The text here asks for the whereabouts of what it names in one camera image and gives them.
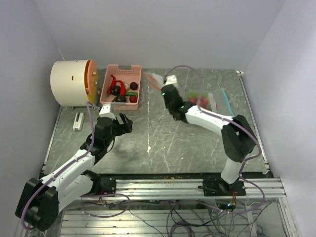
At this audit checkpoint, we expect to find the dark purple fake plum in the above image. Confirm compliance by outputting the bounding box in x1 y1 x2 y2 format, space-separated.
115 95 126 103

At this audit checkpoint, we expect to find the green fake chili pepper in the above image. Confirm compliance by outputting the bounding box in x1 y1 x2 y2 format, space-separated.
125 92 138 97

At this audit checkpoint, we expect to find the dark fake eggplant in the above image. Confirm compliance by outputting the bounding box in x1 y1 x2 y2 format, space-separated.
110 85 121 96

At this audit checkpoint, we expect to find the orange zip bag with vegetables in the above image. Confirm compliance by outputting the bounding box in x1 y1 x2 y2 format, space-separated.
142 72 164 90

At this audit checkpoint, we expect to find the white fake mushroom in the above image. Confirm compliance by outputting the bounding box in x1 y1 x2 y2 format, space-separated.
124 83 130 91

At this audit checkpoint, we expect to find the dark red fake fruit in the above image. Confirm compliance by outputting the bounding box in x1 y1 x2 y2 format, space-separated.
129 82 139 91

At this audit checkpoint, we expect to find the red fake chili pepper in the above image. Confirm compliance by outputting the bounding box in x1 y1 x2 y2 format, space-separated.
107 75 116 97

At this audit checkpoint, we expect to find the pink perforated plastic basket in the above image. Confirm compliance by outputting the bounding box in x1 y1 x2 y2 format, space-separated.
99 64 142 111

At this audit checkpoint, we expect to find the blue zip bag with strawberries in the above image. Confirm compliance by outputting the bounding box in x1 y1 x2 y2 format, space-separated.
200 87 239 117

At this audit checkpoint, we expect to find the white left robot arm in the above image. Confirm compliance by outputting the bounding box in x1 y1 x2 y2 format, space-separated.
15 113 133 231

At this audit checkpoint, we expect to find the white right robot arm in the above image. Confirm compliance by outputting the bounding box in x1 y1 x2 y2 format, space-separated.
161 84 257 196

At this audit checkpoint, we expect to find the small white rectangular device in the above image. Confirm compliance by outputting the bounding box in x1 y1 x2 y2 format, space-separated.
73 113 84 131

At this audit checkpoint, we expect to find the round white drawer organizer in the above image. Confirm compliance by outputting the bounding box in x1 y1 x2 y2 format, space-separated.
50 60 98 107

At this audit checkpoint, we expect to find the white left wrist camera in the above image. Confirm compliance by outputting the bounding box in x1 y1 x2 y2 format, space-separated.
99 103 116 119

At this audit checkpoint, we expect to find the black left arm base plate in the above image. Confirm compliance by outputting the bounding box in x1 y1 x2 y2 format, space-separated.
87 178 117 196

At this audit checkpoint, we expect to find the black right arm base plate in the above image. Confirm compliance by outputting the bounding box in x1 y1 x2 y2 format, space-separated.
198 179 246 197

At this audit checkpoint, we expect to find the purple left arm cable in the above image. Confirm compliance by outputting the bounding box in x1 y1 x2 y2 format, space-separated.
20 101 131 230

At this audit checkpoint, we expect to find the aluminium frame rail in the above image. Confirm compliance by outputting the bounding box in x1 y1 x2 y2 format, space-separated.
26 178 287 201

